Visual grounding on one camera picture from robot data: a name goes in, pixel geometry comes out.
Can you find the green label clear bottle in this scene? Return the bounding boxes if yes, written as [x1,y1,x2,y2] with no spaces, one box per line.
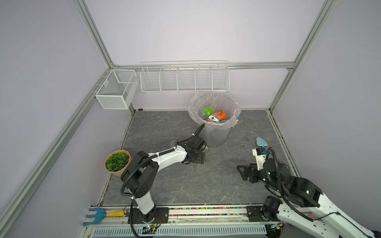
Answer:
[200,104,216,120]

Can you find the orange label bottle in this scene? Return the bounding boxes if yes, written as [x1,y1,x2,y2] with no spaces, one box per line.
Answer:
[215,111,227,121]

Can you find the red label clear bottle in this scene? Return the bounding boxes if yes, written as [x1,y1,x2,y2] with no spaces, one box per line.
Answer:
[207,115,220,123]

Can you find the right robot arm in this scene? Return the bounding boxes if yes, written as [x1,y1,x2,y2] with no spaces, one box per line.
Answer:
[237,147,381,238]

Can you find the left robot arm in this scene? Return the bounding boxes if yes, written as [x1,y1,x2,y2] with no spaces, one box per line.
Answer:
[120,124,207,223]

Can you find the grey mesh waste bin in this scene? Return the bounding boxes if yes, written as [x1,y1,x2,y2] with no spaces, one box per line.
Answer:
[194,94,236,148]

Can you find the light blue garden trowel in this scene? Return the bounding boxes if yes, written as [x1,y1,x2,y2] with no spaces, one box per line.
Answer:
[256,137,268,148]

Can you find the potted green plant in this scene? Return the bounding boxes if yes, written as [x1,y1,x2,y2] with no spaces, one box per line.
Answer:
[105,150,132,177]

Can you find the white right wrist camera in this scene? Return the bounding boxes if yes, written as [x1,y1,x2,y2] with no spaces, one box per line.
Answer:
[252,147,267,170]

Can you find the white wire wall shelf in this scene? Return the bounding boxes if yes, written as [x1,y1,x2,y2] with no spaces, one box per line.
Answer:
[140,60,230,93]

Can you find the white mesh wall basket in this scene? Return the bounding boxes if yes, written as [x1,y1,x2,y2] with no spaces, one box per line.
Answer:
[95,69,139,110]

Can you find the blue garden fork yellow handle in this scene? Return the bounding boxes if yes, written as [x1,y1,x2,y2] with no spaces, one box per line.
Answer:
[83,207,129,226]

